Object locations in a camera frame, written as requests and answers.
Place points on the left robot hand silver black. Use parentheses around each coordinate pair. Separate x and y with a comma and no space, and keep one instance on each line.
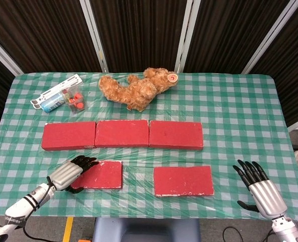
(65,174)

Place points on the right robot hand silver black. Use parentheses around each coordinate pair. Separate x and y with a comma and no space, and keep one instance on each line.
(267,196)

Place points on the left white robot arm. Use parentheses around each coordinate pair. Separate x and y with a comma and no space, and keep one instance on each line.
(25,203)

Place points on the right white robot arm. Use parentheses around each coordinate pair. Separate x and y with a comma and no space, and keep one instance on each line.
(286,230)

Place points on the yellow floor tape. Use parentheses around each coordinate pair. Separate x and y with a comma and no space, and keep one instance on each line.
(68,229)

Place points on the blue white can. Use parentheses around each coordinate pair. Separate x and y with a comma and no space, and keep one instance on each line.
(51,103)

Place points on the clear cup with red caps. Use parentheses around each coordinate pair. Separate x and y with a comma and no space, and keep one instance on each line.
(75,100)

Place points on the green white checkered tablecloth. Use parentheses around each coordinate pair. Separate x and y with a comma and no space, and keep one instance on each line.
(239,113)

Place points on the white slotted plastic strip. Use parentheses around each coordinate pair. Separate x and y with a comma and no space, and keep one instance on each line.
(64,84)

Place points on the blue grey chair seat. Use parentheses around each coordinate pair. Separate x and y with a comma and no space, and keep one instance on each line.
(146,230)

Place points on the brown plush toy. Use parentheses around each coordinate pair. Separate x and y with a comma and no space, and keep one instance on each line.
(136,93)

